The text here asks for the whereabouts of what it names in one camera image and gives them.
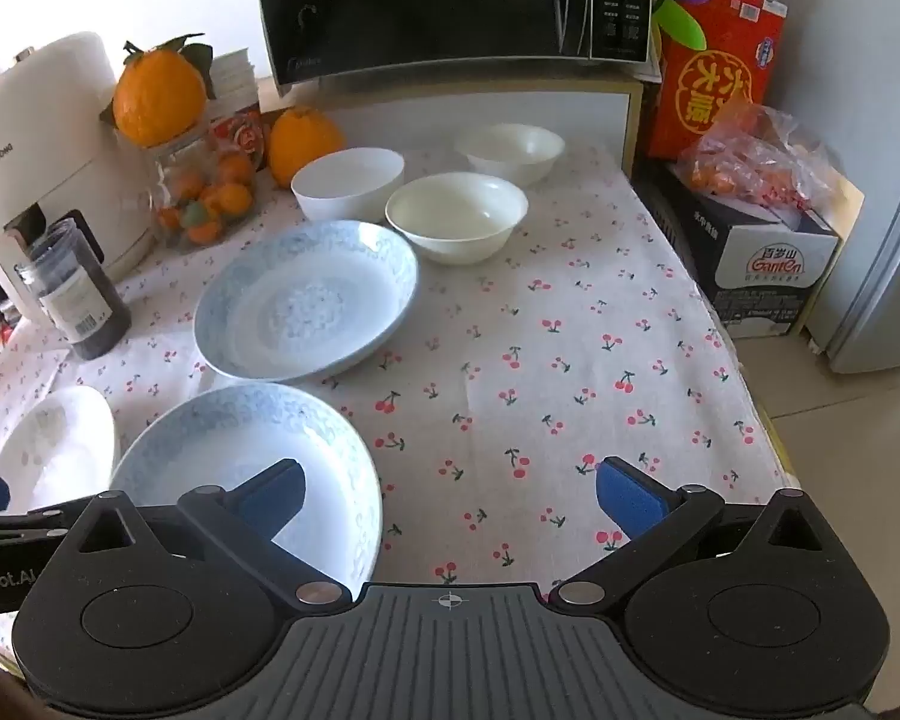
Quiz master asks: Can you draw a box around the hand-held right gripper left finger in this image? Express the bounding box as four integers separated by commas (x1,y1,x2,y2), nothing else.
69,457,352,612

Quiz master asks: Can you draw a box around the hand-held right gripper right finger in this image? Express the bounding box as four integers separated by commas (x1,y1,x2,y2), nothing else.
546,455,835,610

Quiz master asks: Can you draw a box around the white plate with faint flowers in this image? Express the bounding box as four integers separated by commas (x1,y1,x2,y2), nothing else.
0,386,117,517

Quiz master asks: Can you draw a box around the blue patterned plate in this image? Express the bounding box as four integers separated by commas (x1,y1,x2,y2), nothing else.
109,382,383,587
193,220,419,382

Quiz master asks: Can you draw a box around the white straight-sided bowl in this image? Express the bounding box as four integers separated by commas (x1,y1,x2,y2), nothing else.
291,148,406,224

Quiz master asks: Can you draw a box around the white round bowl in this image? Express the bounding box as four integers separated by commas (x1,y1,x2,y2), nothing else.
454,124,566,188
385,172,530,266

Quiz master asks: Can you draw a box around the dark jar with white label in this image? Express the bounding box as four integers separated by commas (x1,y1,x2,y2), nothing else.
0,219,132,361

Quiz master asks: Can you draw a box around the dark blue cardboard box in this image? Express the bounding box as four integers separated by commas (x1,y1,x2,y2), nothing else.
636,157,845,338

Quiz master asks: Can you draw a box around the bag of small tangerines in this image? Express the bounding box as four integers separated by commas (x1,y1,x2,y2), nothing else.
146,120,260,252

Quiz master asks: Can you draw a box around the plastic bag of oranges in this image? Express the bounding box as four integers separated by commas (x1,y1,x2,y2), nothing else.
679,105,831,216

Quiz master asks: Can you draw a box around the white air fryer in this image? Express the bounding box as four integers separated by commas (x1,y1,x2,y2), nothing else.
0,31,158,282

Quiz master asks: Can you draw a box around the beige cardboard sheet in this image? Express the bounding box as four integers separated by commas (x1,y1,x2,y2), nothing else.
816,157,867,242

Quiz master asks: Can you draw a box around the grey refrigerator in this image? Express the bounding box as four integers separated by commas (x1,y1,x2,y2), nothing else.
784,0,900,370

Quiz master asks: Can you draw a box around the large orange with leaves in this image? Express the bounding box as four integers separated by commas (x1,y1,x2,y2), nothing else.
111,34,216,149

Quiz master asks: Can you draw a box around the stack of white paper cups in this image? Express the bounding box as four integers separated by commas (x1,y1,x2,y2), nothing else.
211,49,260,110

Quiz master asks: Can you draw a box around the red carton box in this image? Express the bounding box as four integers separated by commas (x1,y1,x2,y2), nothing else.
647,0,788,162

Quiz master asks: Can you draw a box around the black microwave oven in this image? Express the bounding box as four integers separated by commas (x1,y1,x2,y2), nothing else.
249,0,655,97

